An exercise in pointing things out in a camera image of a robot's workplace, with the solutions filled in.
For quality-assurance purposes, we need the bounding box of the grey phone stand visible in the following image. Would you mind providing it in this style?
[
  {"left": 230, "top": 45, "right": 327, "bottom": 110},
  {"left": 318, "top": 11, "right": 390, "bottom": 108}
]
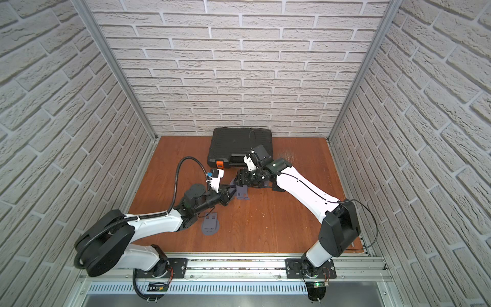
[
  {"left": 202, "top": 212, "right": 220, "bottom": 236},
  {"left": 230, "top": 179, "right": 249, "bottom": 200}
]

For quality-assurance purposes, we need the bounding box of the black phone stand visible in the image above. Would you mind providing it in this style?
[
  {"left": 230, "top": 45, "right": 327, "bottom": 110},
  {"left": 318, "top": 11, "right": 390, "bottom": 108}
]
[{"left": 271, "top": 158, "right": 289, "bottom": 192}]

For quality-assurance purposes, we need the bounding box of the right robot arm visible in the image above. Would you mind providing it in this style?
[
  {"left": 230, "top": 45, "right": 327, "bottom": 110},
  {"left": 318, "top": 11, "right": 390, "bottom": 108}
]
[{"left": 235, "top": 153, "right": 361, "bottom": 270}]

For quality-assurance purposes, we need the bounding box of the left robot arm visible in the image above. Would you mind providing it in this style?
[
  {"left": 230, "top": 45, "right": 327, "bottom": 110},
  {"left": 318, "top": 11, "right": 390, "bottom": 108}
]
[{"left": 74, "top": 184, "right": 237, "bottom": 277}]

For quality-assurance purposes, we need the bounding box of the black plastic tool case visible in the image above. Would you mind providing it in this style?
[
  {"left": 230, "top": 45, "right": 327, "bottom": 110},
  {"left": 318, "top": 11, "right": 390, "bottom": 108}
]
[{"left": 207, "top": 127, "right": 273, "bottom": 169}]

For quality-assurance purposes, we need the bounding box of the right corner aluminium profile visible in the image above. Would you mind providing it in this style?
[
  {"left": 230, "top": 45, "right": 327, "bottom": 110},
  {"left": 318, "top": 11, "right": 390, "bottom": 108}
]
[{"left": 326, "top": 0, "right": 403, "bottom": 142}]

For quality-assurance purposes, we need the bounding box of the corner aluminium profile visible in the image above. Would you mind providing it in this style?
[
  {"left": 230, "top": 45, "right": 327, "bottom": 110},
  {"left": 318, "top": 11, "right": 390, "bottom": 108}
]
[
  {"left": 326, "top": 0, "right": 403, "bottom": 142},
  {"left": 72, "top": 0, "right": 158, "bottom": 143}
]

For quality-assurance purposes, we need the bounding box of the left corner aluminium profile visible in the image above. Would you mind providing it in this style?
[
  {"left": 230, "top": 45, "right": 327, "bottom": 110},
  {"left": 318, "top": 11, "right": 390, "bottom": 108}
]
[{"left": 72, "top": 0, "right": 158, "bottom": 143}]

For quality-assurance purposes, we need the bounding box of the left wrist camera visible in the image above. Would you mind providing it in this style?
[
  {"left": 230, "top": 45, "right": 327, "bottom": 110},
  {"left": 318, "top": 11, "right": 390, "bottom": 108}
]
[{"left": 207, "top": 168, "right": 225, "bottom": 193}]

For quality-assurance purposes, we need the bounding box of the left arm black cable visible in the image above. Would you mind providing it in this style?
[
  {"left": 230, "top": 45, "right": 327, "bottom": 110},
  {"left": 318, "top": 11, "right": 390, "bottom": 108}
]
[{"left": 73, "top": 155, "right": 210, "bottom": 270}]

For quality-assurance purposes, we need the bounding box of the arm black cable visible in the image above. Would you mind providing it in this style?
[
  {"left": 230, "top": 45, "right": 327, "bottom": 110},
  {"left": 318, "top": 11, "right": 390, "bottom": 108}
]
[
  {"left": 248, "top": 129, "right": 379, "bottom": 251},
  {"left": 73, "top": 155, "right": 210, "bottom": 270}
]

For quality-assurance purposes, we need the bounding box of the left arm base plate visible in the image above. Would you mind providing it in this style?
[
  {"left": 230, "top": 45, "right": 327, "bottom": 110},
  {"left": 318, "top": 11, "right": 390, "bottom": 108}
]
[{"left": 136, "top": 258, "right": 188, "bottom": 279}]

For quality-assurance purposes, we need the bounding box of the aluminium front rail frame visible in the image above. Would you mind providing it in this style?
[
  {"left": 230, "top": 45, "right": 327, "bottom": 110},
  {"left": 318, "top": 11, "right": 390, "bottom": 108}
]
[{"left": 67, "top": 253, "right": 402, "bottom": 306}]

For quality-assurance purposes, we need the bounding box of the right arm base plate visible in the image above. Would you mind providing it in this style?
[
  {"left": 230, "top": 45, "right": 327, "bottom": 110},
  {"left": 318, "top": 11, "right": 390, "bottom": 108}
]
[{"left": 285, "top": 258, "right": 337, "bottom": 280}]

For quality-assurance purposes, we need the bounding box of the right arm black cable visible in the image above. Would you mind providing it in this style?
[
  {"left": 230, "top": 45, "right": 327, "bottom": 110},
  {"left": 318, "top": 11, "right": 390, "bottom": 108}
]
[{"left": 248, "top": 129, "right": 379, "bottom": 251}]

